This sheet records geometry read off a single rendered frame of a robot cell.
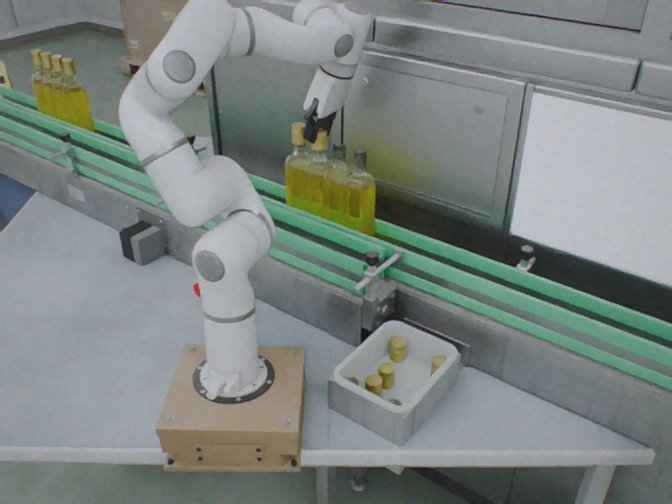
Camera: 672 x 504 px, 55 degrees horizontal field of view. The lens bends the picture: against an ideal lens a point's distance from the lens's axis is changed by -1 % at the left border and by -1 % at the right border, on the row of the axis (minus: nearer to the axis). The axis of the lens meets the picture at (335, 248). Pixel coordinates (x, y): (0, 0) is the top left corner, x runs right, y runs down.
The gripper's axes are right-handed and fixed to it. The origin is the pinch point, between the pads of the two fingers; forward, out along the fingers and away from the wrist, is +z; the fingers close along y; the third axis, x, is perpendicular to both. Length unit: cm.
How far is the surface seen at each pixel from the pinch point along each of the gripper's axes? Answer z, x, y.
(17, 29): 267, -492, -278
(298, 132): 2.7, -4.0, 0.9
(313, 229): 19.6, 9.7, 6.2
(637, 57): -41, 50, -10
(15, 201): 91, -104, 3
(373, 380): 23, 42, 29
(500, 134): -16.4, 35.1, -9.4
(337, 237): 17.1, 16.1, 6.8
